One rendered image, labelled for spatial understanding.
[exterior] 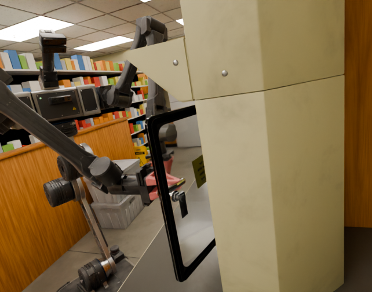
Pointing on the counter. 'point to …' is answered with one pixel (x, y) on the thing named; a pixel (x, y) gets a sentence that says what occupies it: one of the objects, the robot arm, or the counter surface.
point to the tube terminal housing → (272, 138)
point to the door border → (163, 187)
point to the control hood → (166, 66)
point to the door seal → (168, 191)
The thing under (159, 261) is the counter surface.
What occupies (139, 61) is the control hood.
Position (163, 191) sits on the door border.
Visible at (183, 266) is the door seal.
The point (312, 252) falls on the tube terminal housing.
